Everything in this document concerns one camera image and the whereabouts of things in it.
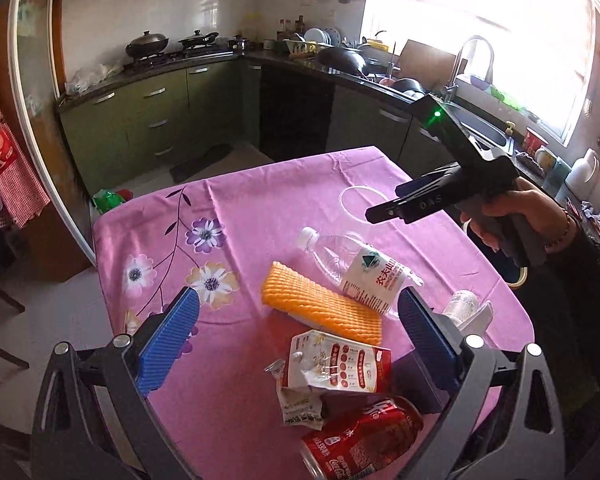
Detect steel sink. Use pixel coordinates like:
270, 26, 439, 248
447, 101, 512, 150

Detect black pot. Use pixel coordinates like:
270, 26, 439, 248
392, 78, 427, 102

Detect clear plastic water bottle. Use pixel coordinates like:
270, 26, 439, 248
297, 226, 425, 318

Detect snack wrapper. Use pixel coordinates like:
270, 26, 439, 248
265, 359, 326, 431

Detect person's right hand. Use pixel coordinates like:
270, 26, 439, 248
460, 180, 576, 253

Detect clear plastic ring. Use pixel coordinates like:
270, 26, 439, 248
339, 186, 401, 222

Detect large black wok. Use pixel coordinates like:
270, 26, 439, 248
316, 46, 377, 79

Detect pink floral tablecloth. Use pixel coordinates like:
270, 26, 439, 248
91, 146, 536, 480

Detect green kitchen cabinets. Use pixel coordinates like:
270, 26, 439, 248
57, 56, 443, 196

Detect red checkered apron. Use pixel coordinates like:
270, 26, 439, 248
0, 35, 52, 231

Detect wooden chair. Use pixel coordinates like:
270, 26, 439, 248
0, 265, 32, 388

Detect clear plastic bags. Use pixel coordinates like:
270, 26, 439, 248
65, 62, 127, 97

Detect gas stove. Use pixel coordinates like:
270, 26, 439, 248
124, 47, 236, 70

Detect white plastic jug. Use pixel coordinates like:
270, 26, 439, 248
564, 149, 600, 202

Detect steel faucet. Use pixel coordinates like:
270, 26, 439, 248
441, 36, 496, 104

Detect green plastic bag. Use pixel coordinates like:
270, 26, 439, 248
92, 189, 134, 216

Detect person's right forearm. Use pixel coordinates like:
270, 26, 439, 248
545, 195, 600, 346

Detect red soda can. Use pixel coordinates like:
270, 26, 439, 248
301, 396, 425, 480

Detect dish rack with plates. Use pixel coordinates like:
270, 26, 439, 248
284, 27, 345, 57

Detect black frying pan with lid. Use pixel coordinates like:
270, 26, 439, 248
178, 31, 220, 50

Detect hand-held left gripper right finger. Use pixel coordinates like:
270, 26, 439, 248
396, 286, 567, 480

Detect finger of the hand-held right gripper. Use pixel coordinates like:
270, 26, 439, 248
365, 172, 473, 225
395, 162, 456, 198

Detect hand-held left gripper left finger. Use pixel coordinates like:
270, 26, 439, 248
30, 285, 203, 480

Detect beaded bracelet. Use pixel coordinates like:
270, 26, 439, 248
544, 209, 573, 253

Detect tape roll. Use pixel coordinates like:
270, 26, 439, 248
461, 217, 529, 290

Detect brown cutting board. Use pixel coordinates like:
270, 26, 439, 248
397, 39, 465, 82

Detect black wok with lid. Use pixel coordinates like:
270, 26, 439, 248
125, 31, 171, 59

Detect sliding door frame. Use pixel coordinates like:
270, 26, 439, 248
7, 0, 99, 267

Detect white red drink carton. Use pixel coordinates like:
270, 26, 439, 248
286, 330, 392, 395

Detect small clear plastic cup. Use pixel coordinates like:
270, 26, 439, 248
442, 290, 481, 321

